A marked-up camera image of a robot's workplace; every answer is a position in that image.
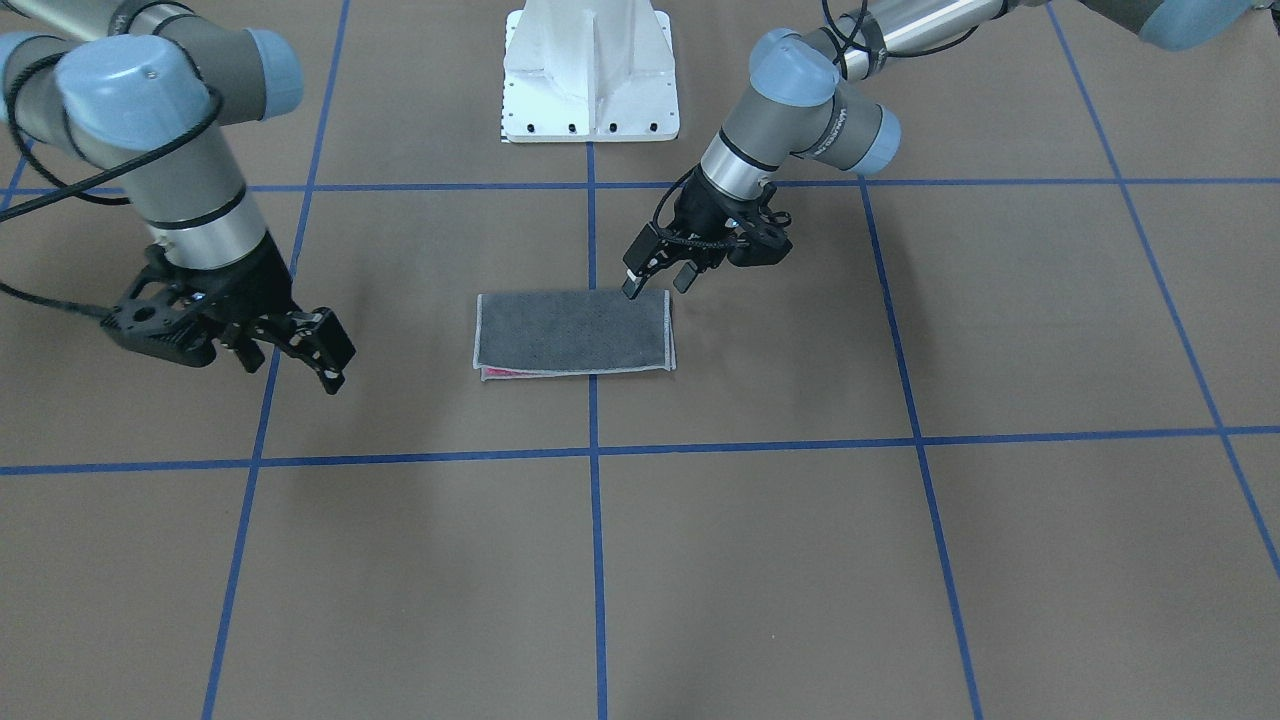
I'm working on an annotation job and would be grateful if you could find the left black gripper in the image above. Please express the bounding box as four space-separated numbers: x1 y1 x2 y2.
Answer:
621 170 776 300

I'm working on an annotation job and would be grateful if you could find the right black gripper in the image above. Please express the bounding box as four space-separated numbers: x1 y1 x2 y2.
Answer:
145 234 356 396

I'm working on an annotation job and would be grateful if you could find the pink and grey towel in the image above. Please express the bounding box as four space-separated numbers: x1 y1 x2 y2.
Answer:
474 290 677 380

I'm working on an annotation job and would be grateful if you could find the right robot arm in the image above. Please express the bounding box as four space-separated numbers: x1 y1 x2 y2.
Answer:
3 1 355 395

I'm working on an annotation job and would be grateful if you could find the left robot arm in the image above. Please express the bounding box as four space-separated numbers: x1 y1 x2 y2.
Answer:
622 1 1020 299

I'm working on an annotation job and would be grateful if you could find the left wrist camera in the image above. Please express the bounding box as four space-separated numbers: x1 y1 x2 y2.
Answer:
727 211 794 268

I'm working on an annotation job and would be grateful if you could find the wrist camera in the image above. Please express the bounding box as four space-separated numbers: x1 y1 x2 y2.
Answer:
727 211 794 268
99 272 218 368

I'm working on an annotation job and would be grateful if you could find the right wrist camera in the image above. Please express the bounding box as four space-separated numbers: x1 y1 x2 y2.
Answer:
99 272 218 368

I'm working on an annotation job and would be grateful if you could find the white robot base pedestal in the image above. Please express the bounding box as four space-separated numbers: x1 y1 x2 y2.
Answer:
500 1 681 143

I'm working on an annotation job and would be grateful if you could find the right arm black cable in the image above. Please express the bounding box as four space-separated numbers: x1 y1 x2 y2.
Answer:
0 50 227 322

